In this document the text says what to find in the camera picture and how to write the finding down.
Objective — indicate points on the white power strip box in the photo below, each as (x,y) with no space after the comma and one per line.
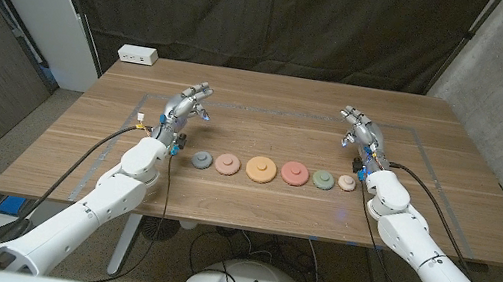
(137,54)

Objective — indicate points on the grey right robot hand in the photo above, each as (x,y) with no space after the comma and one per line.
(368,134)

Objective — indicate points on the round black floor fan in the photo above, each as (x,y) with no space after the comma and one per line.
(160,229)

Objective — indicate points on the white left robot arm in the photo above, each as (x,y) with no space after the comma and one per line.
(71,224)

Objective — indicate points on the white table leg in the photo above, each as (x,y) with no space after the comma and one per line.
(126,243)

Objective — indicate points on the black curtain backdrop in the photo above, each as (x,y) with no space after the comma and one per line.
(272,12)

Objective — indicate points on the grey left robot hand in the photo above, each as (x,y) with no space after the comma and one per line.
(178,109)

